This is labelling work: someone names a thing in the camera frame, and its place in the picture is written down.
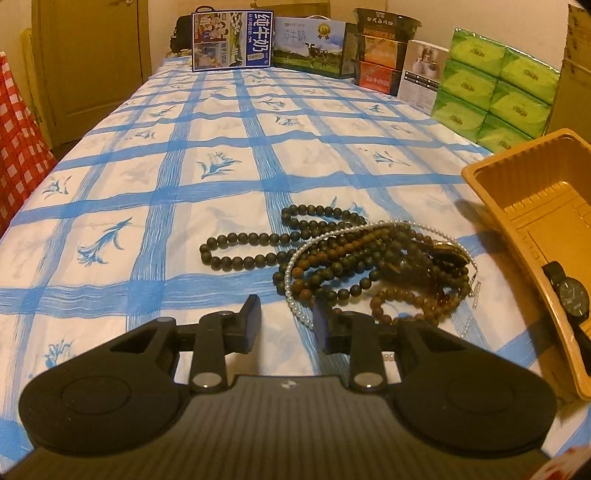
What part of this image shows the red checked cloth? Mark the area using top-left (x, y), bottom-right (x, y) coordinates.
top-left (0, 51), bottom-right (58, 236)

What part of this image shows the green cow print box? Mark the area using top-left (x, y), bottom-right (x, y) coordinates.
top-left (272, 17), bottom-right (358, 80)

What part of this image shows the yellow plastic tray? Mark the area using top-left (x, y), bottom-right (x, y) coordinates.
top-left (461, 129), bottom-right (591, 400)

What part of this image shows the large cardboard box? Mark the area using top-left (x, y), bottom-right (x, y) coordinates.
top-left (536, 4), bottom-right (591, 139)

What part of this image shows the stack of green tissue packs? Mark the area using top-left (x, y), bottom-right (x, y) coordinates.
top-left (431, 27), bottom-right (561, 155)

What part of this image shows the wooden door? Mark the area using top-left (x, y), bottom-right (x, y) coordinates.
top-left (30, 0), bottom-right (153, 148)

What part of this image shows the black printed box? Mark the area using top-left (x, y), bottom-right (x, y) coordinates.
top-left (353, 7), bottom-right (423, 41)

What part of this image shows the black bag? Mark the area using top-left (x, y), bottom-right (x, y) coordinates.
top-left (170, 7), bottom-right (222, 54)

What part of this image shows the amber bead bracelet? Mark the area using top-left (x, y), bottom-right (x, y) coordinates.
top-left (369, 284), bottom-right (467, 326)

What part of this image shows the blue checked bedsheet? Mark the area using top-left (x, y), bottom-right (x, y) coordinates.
top-left (0, 54), bottom-right (591, 480)

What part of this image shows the black wrist watch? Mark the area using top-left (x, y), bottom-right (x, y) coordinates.
top-left (541, 261), bottom-right (591, 365)

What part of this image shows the white pearl necklace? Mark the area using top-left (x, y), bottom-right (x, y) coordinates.
top-left (284, 220), bottom-right (481, 330)

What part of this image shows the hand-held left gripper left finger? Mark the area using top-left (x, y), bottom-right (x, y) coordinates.
top-left (108, 294), bottom-right (262, 394)

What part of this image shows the dark green bead necklace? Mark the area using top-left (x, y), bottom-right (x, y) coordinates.
top-left (199, 205), bottom-right (384, 301)

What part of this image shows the white product box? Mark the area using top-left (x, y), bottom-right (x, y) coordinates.
top-left (398, 39), bottom-right (451, 114)

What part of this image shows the brown mixed bead necklace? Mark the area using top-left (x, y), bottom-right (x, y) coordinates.
top-left (291, 228), bottom-right (462, 296)

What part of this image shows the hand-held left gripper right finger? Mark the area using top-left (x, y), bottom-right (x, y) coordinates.
top-left (313, 299), bottom-right (468, 394)

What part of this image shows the orange printed box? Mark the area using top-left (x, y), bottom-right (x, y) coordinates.
top-left (356, 62), bottom-right (402, 97)
top-left (358, 33), bottom-right (409, 71)

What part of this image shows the blue milk carton box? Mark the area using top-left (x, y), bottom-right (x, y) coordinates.
top-left (191, 10), bottom-right (276, 73)

